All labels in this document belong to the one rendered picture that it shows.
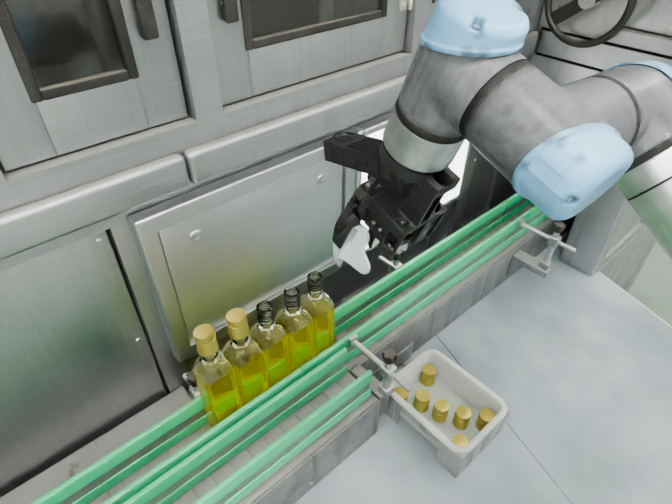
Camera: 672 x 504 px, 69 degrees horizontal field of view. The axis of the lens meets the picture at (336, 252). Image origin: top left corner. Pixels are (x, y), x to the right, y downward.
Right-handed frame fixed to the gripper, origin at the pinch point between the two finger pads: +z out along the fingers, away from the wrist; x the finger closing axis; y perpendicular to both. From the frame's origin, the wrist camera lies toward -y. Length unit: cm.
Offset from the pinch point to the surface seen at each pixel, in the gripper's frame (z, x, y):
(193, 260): 23.4, -11.7, -22.0
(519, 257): 49, 74, 8
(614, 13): -7, 95, -17
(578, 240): 47, 96, 15
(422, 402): 49, 20, 21
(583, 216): 40, 96, 11
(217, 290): 32.2, -8.5, -18.8
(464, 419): 46, 23, 29
